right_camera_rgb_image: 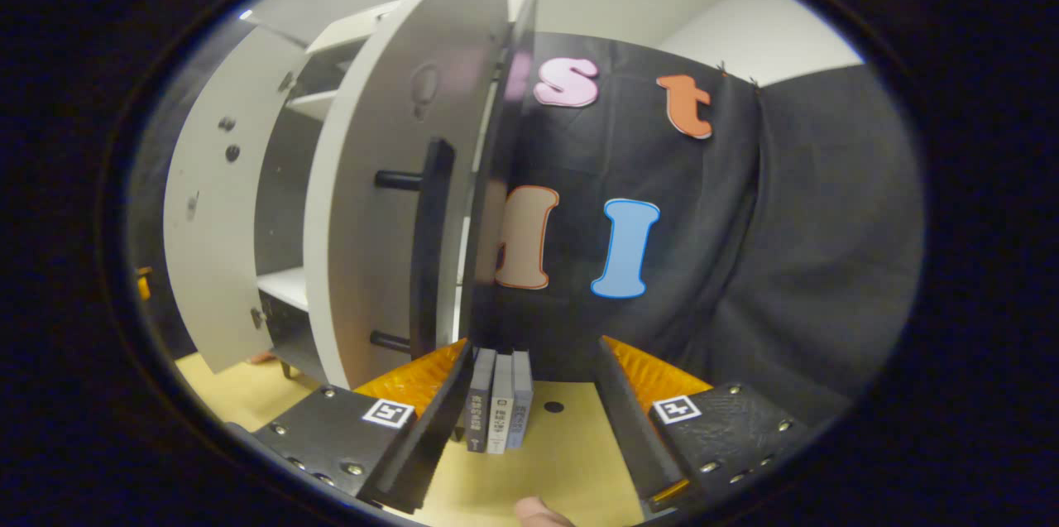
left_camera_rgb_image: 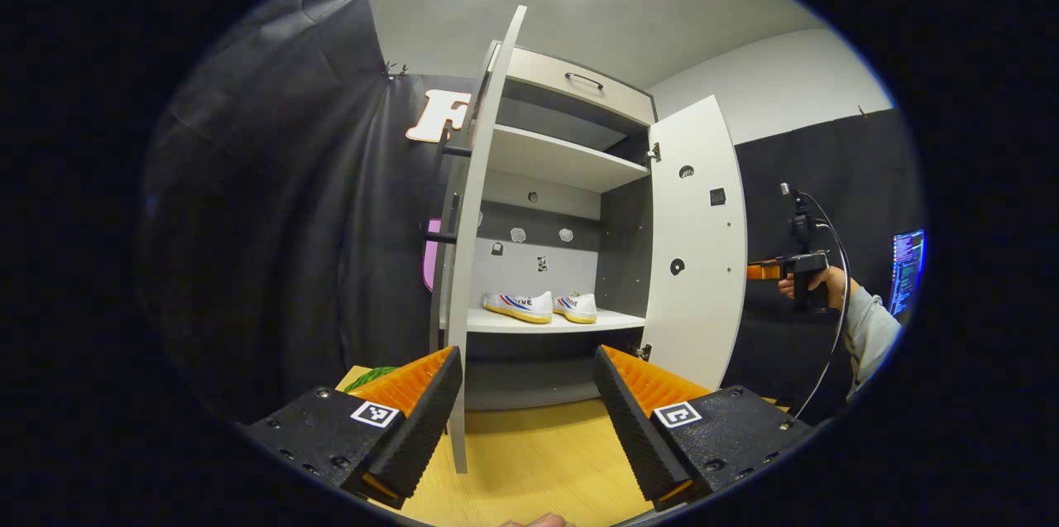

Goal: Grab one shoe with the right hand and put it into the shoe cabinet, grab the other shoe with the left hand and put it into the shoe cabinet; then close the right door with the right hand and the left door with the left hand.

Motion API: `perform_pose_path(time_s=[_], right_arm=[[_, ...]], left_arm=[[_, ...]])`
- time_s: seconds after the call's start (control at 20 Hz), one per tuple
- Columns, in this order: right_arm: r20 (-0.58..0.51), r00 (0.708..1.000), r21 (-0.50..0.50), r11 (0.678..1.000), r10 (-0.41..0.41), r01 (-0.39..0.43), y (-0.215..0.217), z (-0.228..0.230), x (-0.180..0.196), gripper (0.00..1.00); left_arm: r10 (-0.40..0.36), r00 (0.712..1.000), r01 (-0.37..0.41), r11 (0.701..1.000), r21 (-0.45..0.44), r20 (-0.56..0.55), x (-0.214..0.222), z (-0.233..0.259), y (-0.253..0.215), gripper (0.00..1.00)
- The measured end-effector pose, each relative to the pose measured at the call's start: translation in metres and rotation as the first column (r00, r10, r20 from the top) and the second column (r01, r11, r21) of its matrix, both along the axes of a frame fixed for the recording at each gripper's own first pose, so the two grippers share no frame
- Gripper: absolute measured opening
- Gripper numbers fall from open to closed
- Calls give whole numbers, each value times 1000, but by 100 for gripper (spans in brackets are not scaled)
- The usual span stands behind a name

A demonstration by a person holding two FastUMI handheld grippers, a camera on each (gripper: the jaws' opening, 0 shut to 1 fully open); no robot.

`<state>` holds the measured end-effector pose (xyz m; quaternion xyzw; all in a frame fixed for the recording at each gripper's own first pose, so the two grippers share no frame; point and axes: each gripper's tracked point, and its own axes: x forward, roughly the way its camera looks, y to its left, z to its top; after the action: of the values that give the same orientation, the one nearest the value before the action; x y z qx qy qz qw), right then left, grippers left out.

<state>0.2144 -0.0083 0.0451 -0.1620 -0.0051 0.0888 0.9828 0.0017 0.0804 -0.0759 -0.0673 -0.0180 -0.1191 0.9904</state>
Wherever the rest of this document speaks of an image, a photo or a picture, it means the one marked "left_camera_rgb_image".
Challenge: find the white striped sneaker shoe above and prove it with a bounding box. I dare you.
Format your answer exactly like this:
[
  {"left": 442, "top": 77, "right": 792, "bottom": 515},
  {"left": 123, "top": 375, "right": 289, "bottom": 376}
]
[
  {"left": 482, "top": 290, "right": 553, "bottom": 324},
  {"left": 553, "top": 292, "right": 598, "bottom": 324}
]

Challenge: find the black door handle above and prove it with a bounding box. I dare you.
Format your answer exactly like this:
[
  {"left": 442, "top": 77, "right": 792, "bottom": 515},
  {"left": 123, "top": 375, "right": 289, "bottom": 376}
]
[{"left": 422, "top": 142, "right": 474, "bottom": 247}]

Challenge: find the black backdrop cloth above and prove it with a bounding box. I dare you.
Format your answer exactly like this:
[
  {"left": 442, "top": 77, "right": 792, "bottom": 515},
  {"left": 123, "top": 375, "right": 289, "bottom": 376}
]
[{"left": 137, "top": 0, "right": 923, "bottom": 429}]

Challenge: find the white cabinet shelf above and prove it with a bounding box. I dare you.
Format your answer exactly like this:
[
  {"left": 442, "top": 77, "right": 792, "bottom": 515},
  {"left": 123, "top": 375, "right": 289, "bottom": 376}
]
[
  {"left": 488, "top": 124, "right": 650, "bottom": 194},
  {"left": 438, "top": 308, "right": 648, "bottom": 335}
]

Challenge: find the cream cabinet drawer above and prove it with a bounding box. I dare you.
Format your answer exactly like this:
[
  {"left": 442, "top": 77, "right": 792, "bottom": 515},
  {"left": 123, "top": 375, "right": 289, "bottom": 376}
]
[{"left": 488, "top": 43, "right": 659, "bottom": 127}]

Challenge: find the green round object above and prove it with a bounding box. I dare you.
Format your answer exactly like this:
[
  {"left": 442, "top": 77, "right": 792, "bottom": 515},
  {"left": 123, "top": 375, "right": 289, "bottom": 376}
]
[{"left": 343, "top": 366, "right": 400, "bottom": 394}]

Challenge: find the computer monitor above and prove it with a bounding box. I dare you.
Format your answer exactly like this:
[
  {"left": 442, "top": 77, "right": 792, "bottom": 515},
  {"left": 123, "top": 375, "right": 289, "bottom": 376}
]
[{"left": 889, "top": 229, "right": 926, "bottom": 317}]

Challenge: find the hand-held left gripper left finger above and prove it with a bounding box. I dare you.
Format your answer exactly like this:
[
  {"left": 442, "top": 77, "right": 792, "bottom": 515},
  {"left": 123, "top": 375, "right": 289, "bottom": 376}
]
[{"left": 240, "top": 345, "right": 464, "bottom": 510}]

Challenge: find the white shoe cabinet door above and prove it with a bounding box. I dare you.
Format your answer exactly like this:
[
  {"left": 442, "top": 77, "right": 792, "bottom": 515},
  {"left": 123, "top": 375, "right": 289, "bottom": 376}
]
[
  {"left": 641, "top": 94, "right": 750, "bottom": 391},
  {"left": 444, "top": 4, "right": 529, "bottom": 474}
]

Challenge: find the white shoe cabinet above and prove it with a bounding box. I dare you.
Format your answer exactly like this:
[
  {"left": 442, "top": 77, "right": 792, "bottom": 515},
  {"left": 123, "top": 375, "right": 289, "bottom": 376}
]
[{"left": 426, "top": 4, "right": 750, "bottom": 474}]

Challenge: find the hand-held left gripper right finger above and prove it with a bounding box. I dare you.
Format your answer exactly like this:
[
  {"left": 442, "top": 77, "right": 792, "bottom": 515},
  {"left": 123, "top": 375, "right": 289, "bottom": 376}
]
[{"left": 593, "top": 343, "right": 820, "bottom": 511}]

